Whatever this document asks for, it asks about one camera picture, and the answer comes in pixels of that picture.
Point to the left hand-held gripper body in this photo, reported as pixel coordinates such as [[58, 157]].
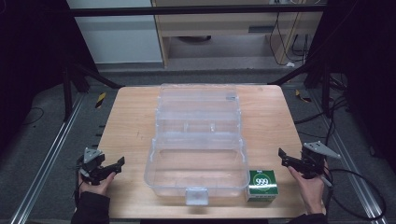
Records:
[[91, 165]]

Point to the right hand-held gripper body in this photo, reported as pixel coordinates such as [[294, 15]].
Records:
[[313, 160]]

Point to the green and white carton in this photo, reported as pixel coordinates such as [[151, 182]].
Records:
[[262, 186]]

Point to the clear plastic storage box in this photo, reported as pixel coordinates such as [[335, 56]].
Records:
[[197, 155]]

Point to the person's left hand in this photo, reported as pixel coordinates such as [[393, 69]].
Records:
[[97, 186]]

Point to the person's right hand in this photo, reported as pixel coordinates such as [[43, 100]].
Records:
[[308, 189]]

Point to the yellow and black tape strip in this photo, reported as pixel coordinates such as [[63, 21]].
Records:
[[302, 97], [100, 100]]

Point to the black metal stand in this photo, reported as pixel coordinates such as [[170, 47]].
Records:
[[67, 93], [325, 90]]

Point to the white plug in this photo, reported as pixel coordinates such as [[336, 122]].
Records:
[[290, 64]]

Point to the dark curtain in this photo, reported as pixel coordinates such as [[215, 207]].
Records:
[[367, 68], [28, 62]]

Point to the white cabinet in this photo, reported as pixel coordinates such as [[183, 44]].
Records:
[[118, 37]]

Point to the light wooden desk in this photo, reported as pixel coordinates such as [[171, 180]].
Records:
[[236, 23]]

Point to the aluminium floor rail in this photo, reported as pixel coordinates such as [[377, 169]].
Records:
[[351, 174], [49, 155]]

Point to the black horizontal frame bar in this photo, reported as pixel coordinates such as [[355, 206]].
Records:
[[186, 11]]

